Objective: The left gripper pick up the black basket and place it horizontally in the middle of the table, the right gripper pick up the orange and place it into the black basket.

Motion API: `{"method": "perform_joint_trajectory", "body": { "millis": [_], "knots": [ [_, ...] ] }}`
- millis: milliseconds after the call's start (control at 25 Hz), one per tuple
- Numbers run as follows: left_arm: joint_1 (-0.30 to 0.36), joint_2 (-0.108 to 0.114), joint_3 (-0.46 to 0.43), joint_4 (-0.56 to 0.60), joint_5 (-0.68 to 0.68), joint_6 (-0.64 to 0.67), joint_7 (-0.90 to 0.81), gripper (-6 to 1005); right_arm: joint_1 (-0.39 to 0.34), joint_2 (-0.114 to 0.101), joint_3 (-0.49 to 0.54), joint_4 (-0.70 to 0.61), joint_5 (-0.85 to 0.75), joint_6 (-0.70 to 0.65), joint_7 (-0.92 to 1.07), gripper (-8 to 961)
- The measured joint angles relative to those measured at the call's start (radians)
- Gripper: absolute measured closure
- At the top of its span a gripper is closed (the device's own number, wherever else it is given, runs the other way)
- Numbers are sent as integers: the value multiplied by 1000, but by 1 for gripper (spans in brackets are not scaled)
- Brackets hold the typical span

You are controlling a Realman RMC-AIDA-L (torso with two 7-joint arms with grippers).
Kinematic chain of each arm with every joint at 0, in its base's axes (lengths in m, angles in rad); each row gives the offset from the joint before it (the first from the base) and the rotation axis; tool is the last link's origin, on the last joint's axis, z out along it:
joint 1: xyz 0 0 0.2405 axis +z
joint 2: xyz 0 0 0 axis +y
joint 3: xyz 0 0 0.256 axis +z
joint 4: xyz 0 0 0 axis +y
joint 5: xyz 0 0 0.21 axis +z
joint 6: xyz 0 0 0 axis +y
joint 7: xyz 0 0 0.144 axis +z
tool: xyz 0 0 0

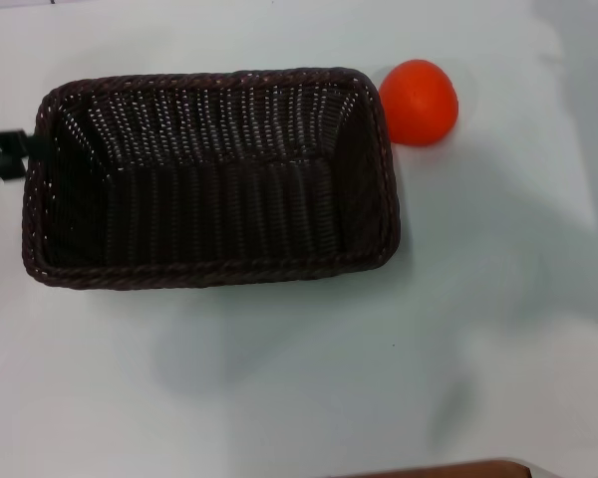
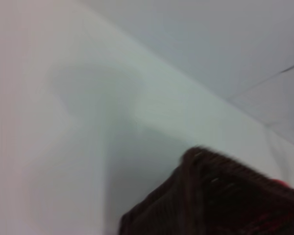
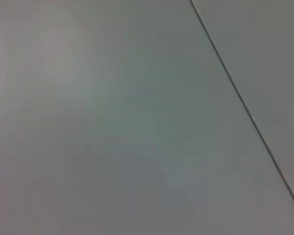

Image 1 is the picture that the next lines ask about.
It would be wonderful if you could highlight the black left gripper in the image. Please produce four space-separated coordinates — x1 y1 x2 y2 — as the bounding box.
0 128 52 191

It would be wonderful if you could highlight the dark brown woven basket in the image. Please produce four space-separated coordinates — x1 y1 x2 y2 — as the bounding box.
21 66 403 291

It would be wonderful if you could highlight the orange round tomato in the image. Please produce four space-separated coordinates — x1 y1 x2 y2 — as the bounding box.
379 59 460 147

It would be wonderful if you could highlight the brown wooden board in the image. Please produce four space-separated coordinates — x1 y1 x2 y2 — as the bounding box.
351 460 532 478

